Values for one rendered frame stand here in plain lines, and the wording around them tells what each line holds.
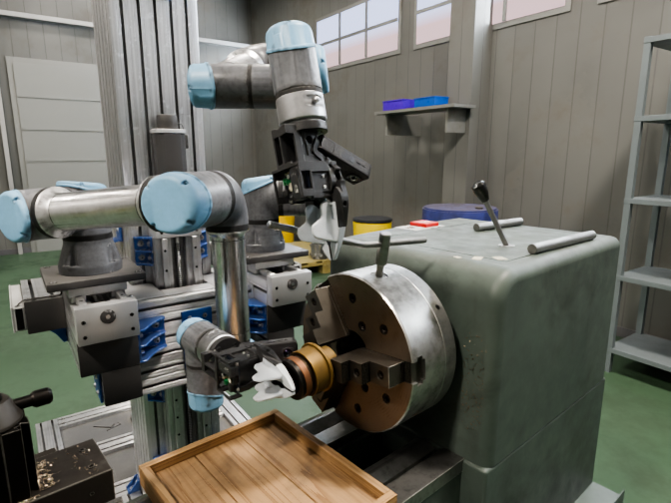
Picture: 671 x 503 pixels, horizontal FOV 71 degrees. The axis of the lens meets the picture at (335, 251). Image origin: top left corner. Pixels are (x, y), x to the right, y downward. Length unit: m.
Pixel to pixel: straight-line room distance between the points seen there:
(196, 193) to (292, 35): 0.34
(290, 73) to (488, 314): 0.54
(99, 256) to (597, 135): 3.90
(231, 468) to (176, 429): 0.71
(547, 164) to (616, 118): 0.65
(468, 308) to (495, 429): 0.24
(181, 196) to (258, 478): 0.53
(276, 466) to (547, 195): 4.01
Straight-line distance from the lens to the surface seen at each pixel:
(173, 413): 1.67
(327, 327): 0.90
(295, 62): 0.75
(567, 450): 1.40
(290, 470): 0.97
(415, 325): 0.85
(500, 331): 0.92
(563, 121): 4.61
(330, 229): 0.72
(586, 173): 4.49
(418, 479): 0.99
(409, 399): 0.87
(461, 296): 0.93
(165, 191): 0.93
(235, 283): 1.09
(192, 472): 1.00
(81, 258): 1.33
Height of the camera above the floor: 1.46
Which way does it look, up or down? 12 degrees down
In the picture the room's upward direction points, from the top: straight up
